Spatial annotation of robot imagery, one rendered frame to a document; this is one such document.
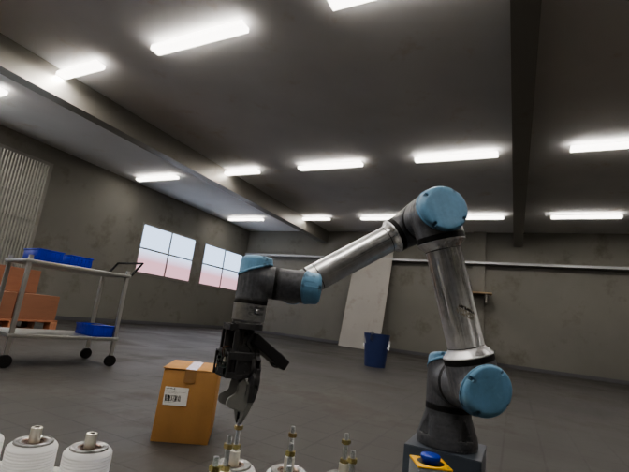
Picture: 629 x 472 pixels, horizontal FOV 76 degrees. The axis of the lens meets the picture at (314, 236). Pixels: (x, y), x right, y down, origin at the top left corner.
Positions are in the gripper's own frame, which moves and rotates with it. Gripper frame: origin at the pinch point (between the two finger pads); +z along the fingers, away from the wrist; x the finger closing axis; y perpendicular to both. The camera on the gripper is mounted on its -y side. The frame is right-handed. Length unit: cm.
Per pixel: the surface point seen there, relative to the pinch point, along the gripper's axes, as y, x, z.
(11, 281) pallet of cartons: 53, -604, -25
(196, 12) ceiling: -35, -274, -296
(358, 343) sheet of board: -697, -720, 21
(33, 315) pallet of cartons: 20, -575, 15
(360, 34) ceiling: -168, -185, -296
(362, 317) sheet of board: -710, -730, -45
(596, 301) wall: -1015, -292, -141
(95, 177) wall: -41, -890, -268
